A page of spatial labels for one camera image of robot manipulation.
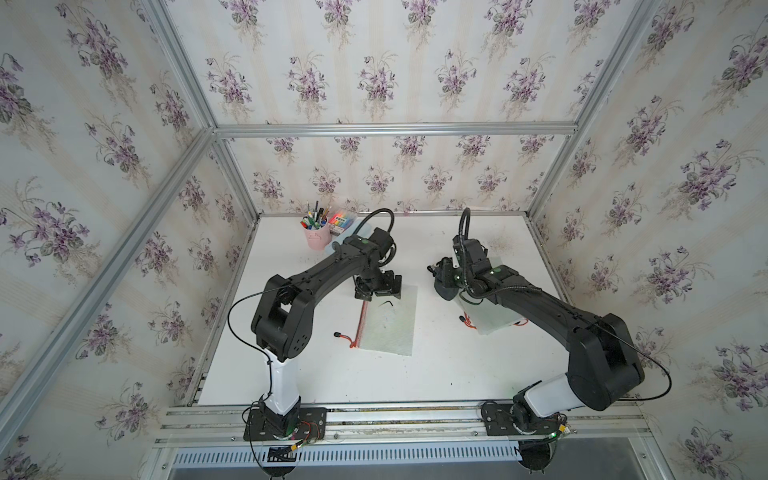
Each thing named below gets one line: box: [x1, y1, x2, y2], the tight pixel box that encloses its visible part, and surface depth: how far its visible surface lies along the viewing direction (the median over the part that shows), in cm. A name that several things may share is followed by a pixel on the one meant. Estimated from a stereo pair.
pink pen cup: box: [300, 215, 332, 251], surface depth 104 cm
